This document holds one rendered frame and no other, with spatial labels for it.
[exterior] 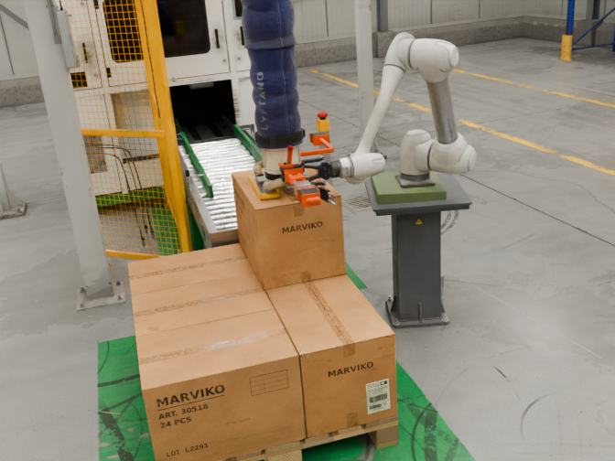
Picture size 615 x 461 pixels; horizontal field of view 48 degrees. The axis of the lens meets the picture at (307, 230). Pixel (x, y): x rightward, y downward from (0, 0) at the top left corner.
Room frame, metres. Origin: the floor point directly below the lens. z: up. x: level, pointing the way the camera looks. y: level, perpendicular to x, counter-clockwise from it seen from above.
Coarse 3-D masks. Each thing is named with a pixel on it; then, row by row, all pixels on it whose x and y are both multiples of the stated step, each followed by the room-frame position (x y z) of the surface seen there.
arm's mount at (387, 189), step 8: (376, 176) 3.58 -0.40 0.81; (384, 176) 3.57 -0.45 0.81; (392, 176) 3.56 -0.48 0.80; (432, 176) 3.53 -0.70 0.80; (376, 184) 3.44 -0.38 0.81; (384, 184) 3.43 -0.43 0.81; (392, 184) 3.43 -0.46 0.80; (400, 184) 3.42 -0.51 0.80; (440, 184) 3.39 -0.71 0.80; (376, 192) 3.34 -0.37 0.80; (384, 192) 3.30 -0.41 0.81; (392, 192) 3.30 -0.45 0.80; (400, 192) 3.29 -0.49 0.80; (408, 192) 3.29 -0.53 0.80; (416, 192) 3.28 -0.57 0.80; (424, 192) 3.27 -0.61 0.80; (432, 192) 3.27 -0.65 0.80; (440, 192) 3.27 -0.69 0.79; (384, 200) 3.28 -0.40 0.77; (392, 200) 3.28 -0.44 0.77; (400, 200) 3.28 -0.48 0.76; (408, 200) 3.27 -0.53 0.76; (416, 200) 3.27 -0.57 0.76; (424, 200) 3.27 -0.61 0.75; (432, 200) 3.27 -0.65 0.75
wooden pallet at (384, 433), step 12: (384, 420) 2.34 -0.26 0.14; (396, 420) 2.35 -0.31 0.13; (336, 432) 2.31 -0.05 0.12; (348, 432) 2.30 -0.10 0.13; (360, 432) 2.31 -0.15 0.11; (372, 432) 2.38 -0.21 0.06; (384, 432) 2.34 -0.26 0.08; (396, 432) 2.35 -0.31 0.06; (288, 444) 2.24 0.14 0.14; (300, 444) 2.25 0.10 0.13; (312, 444) 2.26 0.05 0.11; (384, 444) 2.34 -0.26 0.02; (396, 444) 2.35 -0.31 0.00; (240, 456) 2.19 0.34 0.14; (252, 456) 2.20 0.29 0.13; (264, 456) 2.21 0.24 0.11; (276, 456) 2.22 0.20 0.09; (288, 456) 2.24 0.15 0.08; (300, 456) 2.25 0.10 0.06
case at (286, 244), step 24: (240, 192) 3.18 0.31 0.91; (288, 192) 3.02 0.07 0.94; (336, 192) 2.96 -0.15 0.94; (240, 216) 3.27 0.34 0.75; (264, 216) 2.83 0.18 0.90; (288, 216) 2.86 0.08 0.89; (312, 216) 2.89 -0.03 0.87; (336, 216) 2.91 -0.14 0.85; (240, 240) 3.36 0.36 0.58; (264, 240) 2.83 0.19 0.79; (288, 240) 2.86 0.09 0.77; (312, 240) 2.88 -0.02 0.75; (336, 240) 2.91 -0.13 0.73; (264, 264) 2.83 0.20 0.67; (288, 264) 2.85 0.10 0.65; (312, 264) 2.88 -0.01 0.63; (336, 264) 2.91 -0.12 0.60; (264, 288) 2.82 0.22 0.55
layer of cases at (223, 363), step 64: (192, 256) 3.28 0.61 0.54; (192, 320) 2.59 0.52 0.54; (256, 320) 2.55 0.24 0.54; (320, 320) 2.51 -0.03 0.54; (192, 384) 2.15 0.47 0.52; (256, 384) 2.21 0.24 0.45; (320, 384) 2.28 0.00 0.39; (384, 384) 2.34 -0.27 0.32; (192, 448) 2.14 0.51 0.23; (256, 448) 2.21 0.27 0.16
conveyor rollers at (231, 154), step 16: (192, 144) 5.61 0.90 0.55; (208, 144) 5.62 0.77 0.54; (224, 144) 5.57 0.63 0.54; (240, 144) 5.52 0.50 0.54; (208, 160) 5.09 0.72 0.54; (224, 160) 5.04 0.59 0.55; (240, 160) 5.05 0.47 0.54; (256, 160) 5.00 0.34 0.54; (208, 176) 4.72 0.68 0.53; (224, 176) 4.66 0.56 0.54; (224, 192) 4.30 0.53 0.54; (208, 208) 4.00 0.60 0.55; (224, 208) 4.02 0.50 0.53; (224, 224) 3.75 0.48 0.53
